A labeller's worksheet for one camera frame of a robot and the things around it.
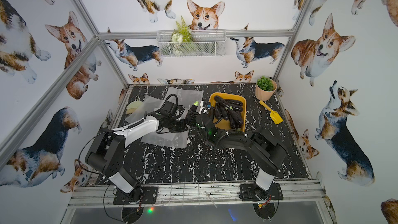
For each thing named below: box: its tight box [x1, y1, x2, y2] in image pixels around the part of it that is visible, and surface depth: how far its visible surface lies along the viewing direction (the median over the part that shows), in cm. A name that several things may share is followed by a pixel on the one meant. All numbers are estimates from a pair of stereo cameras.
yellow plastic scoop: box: [259, 100, 284, 125], surface depth 103 cm
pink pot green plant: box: [254, 75, 278, 102], surface depth 107 cm
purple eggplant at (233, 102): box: [223, 99, 244, 107], surface depth 108 cm
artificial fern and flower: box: [170, 15, 194, 44], surface depth 84 cm
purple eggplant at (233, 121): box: [229, 116, 239, 130], surface depth 97 cm
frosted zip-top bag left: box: [124, 95, 166, 124], surface depth 106 cm
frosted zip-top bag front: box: [140, 126, 191, 148], surface depth 94 cm
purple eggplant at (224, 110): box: [217, 102, 233, 121], surface depth 104 cm
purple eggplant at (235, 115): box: [226, 107, 244, 125], surface depth 97 cm
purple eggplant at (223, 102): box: [214, 95, 234, 110], surface depth 106 cm
